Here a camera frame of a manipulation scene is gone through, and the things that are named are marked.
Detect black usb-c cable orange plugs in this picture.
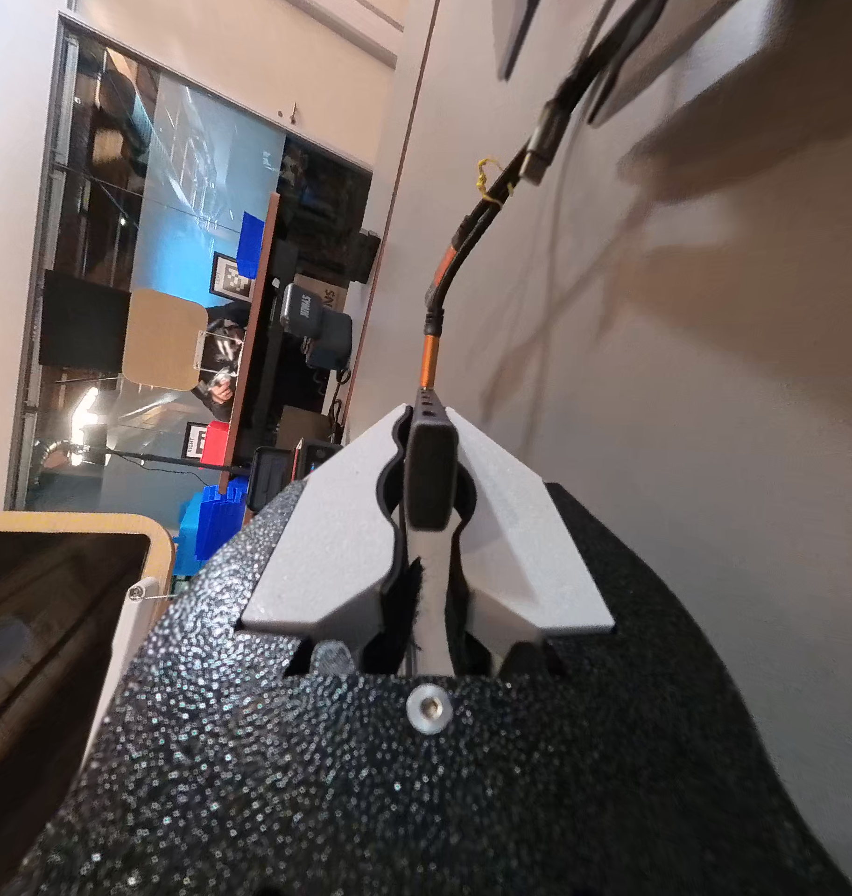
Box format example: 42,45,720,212
419,0,644,394

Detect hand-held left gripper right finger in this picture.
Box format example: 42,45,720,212
443,406,617,673

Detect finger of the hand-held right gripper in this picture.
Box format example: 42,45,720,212
491,0,544,80
585,0,673,128

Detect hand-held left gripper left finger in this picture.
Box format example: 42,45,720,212
241,403,427,673

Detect tan rounded panel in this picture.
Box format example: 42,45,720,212
121,288,210,392

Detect black light stand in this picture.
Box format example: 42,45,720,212
44,437,259,471

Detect black power cord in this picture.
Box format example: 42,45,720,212
326,364,350,429

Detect grey power adapter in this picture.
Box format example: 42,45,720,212
280,282,354,372

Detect flat blue bin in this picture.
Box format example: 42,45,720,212
239,212,268,282

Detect long wooden desk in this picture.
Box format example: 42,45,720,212
218,192,284,494

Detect red plastic bin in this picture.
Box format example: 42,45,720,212
200,420,232,468

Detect yellow twist tie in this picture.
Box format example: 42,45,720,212
476,157,514,210

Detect stack of blue bins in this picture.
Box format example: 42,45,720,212
172,476,253,582

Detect frosted glass partition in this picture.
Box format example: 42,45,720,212
6,14,375,512

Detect brown cardboard box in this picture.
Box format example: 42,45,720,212
291,273,350,312

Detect grey usb hub with cable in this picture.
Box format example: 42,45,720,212
405,388,462,531

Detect small black box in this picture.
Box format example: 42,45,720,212
347,227,383,284

